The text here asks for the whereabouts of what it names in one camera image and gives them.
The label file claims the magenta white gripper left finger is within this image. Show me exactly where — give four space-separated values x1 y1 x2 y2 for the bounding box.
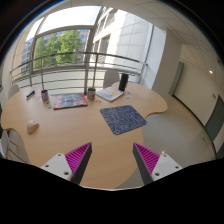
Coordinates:
42 143 92 185

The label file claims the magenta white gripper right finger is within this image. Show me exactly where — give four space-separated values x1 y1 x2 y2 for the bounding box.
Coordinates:
133 143 182 185

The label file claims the dark blue patterned mouse pad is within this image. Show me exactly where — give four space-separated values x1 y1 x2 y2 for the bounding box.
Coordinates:
100 105 147 135

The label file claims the white computer mouse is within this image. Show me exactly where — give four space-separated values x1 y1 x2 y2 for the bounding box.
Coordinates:
27 120 39 134

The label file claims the white chair near left edge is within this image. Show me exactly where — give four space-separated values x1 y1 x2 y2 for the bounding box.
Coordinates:
0 131 30 164

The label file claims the red grey magazine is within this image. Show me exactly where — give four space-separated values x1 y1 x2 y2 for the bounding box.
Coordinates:
54 93 88 110

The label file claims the green white cup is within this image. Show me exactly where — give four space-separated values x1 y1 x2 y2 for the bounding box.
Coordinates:
87 88 96 99

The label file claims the green door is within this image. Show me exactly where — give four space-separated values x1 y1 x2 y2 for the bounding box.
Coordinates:
205 97 224 141

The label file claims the white blue open book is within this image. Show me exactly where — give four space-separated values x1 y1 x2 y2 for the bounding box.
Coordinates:
96 87 124 102

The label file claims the blue black stapler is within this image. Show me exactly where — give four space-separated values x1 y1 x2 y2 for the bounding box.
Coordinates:
26 90 35 100

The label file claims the black cylindrical bottle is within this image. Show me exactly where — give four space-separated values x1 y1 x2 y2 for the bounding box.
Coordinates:
118 74 129 91

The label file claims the white chair at left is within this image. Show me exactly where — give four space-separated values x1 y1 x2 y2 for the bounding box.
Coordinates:
8 84 20 98

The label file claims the white chair behind table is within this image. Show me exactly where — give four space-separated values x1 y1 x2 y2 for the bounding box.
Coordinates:
103 70 120 88

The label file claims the metal balcony railing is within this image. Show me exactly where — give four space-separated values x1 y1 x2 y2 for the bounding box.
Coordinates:
10 52 146 85

